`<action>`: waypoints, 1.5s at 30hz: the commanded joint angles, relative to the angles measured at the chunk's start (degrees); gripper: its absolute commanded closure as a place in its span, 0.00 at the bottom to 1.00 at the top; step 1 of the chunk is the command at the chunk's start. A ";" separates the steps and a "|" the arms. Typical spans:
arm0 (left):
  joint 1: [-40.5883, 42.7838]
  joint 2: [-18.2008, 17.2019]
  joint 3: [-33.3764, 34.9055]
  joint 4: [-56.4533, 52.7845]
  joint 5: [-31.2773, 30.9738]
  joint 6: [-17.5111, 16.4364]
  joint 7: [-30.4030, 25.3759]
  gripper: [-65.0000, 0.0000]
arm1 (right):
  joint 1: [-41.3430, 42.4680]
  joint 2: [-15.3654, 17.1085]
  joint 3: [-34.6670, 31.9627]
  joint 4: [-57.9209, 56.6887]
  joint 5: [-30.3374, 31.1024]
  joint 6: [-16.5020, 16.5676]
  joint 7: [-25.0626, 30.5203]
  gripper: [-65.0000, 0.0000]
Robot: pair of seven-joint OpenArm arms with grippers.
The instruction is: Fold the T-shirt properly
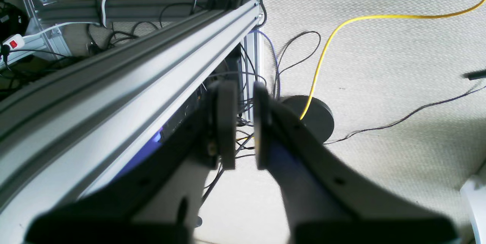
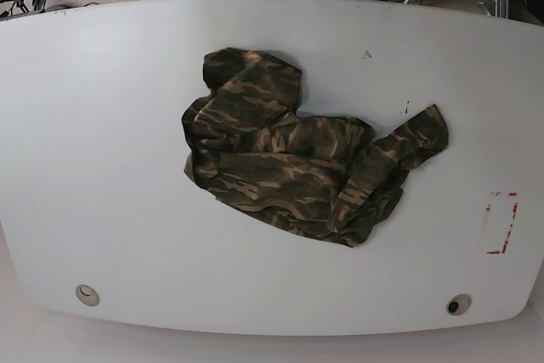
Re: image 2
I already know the right table cable grommet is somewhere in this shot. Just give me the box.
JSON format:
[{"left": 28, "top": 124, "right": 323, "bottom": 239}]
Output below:
[{"left": 446, "top": 294, "right": 472, "bottom": 316}]

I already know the left table cable grommet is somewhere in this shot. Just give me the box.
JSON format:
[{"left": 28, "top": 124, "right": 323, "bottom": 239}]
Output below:
[{"left": 75, "top": 285, "right": 100, "bottom": 307}]

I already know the red tape rectangle marking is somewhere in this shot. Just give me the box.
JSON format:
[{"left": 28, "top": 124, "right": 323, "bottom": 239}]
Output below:
[{"left": 480, "top": 192, "right": 519, "bottom": 254}]

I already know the camouflage T-shirt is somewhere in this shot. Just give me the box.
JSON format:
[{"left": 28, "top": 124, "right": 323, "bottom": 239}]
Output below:
[{"left": 181, "top": 48, "right": 449, "bottom": 247}]

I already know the table cable grommet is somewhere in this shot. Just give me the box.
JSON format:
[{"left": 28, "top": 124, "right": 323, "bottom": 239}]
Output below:
[
  {"left": 446, "top": 294, "right": 472, "bottom": 316},
  {"left": 75, "top": 285, "right": 100, "bottom": 307}
]

